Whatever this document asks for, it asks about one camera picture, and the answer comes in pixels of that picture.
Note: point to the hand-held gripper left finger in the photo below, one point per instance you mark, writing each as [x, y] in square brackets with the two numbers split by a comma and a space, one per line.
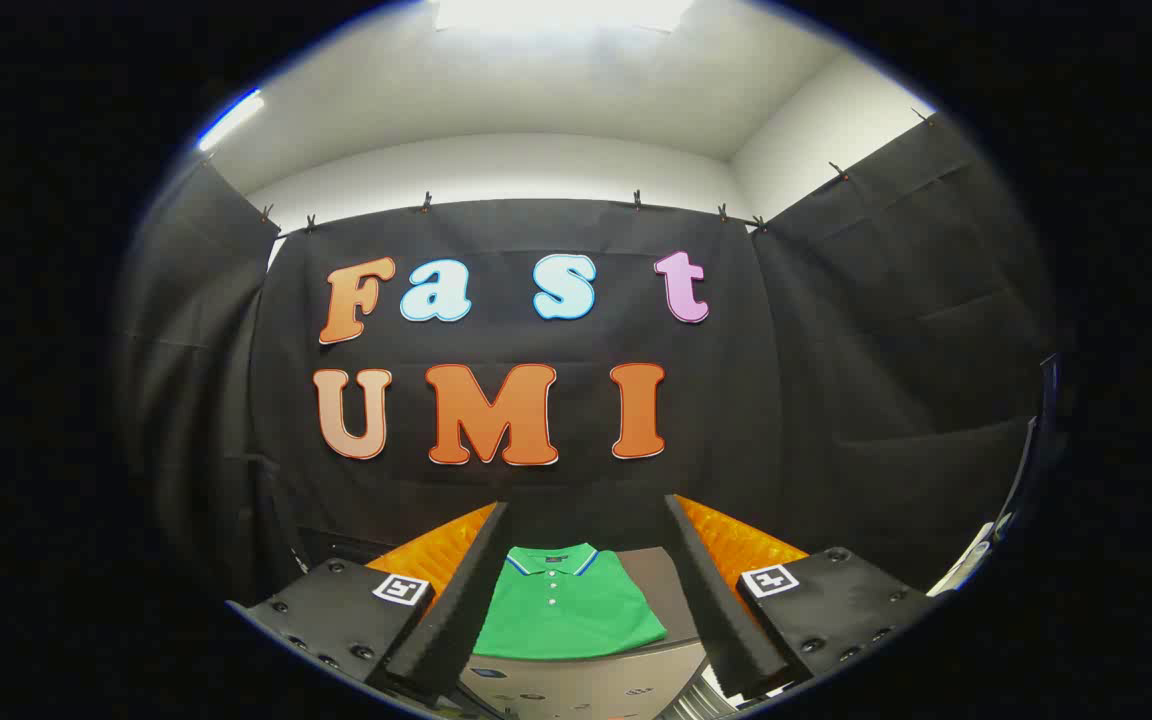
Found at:
[456, 600]

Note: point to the green polo shirt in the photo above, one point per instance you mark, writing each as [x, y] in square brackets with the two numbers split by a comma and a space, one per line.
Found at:
[566, 620]

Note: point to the ceiling light panel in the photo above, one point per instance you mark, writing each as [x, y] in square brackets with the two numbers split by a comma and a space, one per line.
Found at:
[561, 12]

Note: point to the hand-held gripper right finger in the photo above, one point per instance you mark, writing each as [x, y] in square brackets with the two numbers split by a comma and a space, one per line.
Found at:
[721, 600]

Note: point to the ceiling tube light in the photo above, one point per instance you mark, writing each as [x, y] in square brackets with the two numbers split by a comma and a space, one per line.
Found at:
[231, 120]

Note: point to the black backdrop cloth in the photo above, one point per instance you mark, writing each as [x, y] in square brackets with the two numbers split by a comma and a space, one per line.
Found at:
[786, 400]

